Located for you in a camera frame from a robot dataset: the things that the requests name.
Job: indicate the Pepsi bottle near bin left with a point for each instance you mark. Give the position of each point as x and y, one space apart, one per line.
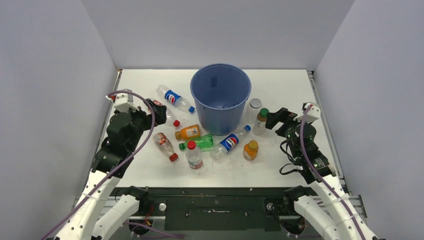
175 99

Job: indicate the clear bottle red label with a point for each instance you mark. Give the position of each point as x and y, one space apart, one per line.
171 119

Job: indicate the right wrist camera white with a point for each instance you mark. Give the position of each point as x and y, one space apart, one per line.
311 112

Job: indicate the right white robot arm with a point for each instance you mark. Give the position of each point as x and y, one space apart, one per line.
337 219

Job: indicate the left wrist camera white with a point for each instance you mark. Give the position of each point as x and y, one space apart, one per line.
123 102

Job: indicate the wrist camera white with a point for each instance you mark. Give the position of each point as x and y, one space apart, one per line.
123 102
311 112

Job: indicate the Pepsi bottle front of bin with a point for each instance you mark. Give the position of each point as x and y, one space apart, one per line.
230 142

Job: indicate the blue plastic bin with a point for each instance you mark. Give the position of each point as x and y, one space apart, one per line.
220 92

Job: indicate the green plastic bottle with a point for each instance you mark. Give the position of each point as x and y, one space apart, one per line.
205 143

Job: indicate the small clear bottle red cap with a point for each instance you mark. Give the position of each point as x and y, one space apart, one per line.
165 146

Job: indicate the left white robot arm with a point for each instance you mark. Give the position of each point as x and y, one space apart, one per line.
123 134

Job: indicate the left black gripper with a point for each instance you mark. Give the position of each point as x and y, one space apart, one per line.
159 111

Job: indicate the orange juice bottle lying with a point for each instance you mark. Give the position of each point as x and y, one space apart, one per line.
188 132

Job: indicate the small orange bottle yellow cap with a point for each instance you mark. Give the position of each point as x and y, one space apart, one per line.
250 150

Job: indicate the Starbucks latte bottle green cap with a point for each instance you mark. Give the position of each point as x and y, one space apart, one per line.
260 122

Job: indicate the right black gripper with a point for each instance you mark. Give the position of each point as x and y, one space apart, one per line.
272 118

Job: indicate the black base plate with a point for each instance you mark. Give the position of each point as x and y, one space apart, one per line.
222 209

